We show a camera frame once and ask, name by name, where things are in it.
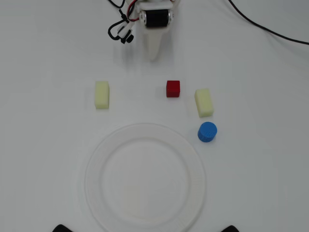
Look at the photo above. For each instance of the pale yellow rectangular block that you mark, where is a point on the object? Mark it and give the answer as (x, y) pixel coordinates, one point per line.
(204, 102)
(102, 95)

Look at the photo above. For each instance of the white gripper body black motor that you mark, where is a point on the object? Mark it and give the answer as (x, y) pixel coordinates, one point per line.
(157, 19)

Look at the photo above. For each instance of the blue cylinder block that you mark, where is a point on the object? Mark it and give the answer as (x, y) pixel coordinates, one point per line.
(207, 132)

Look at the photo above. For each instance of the red cube block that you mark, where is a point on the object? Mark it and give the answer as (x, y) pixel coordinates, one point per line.
(172, 89)

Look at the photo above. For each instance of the white round plate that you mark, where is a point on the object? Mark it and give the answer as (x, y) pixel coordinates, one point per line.
(144, 178)

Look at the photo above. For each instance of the white camera with black lens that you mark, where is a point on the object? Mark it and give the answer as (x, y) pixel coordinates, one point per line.
(125, 31)

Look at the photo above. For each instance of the black stand leg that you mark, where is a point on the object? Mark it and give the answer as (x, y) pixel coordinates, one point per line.
(231, 229)
(61, 228)

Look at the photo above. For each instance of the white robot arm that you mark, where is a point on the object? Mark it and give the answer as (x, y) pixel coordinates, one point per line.
(158, 2)

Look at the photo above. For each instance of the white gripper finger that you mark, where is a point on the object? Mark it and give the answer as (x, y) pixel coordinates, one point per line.
(153, 43)

